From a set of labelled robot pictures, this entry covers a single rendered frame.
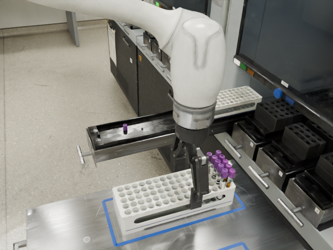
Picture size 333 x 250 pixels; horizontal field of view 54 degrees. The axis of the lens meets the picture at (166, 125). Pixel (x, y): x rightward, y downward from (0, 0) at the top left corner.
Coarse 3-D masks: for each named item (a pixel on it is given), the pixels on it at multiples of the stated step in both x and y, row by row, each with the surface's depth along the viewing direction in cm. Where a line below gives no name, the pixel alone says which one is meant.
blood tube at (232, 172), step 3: (231, 171) 78; (234, 171) 78; (228, 174) 80; (231, 174) 79; (234, 174) 79; (228, 177) 80; (231, 177) 79; (228, 180) 80; (231, 180) 80; (228, 183) 81; (231, 183) 81; (228, 186) 81
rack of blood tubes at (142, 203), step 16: (160, 176) 84; (176, 176) 86; (112, 192) 80; (128, 192) 80; (144, 192) 79; (160, 192) 81; (176, 192) 81; (224, 192) 81; (128, 208) 75; (144, 208) 77; (160, 208) 76; (176, 208) 83; (208, 208) 82; (128, 224) 75; (144, 224) 77
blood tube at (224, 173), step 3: (222, 171) 78; (225, 171) 78; (222, 174) 79; (225, 174) 78; (222, 177) 79; (225, 177) 79; (222, 180) 80; (222, 183) 80; (219, 186) 82; (222, 186) 81; (219, 195) 83; (219, 198) 83
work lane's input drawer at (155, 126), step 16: (96, 128) 111; (112, 128) 114; (128, 128) 114; (144, 128) 114; (160, 128) 115; (224, 128) 121; (96, 144) 104; (112, 144) 106; (128, 144) 107; (144, 144) 110; (160, 144) 113; (80, 160) 108; (96, 160) 106
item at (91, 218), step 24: (240, 168) 96; (96, 192) 87; (240, 192) 88; (48, 216) 80; (72, 216) 81; (96, 216) 81; (192, 216) 81; (216, 216) 82; (240, 216) 82; (264, 216) 82; (24, 240) 79; (48, 240) 75; (72, 240) 75; (96, 240) 75; (120, 240) 75; (144, 240) 76; (168, 240) 76; (192, 240) 76; (216, 240) 76; (240, 240) 76; (264, 240) 76; (288, 240) 76
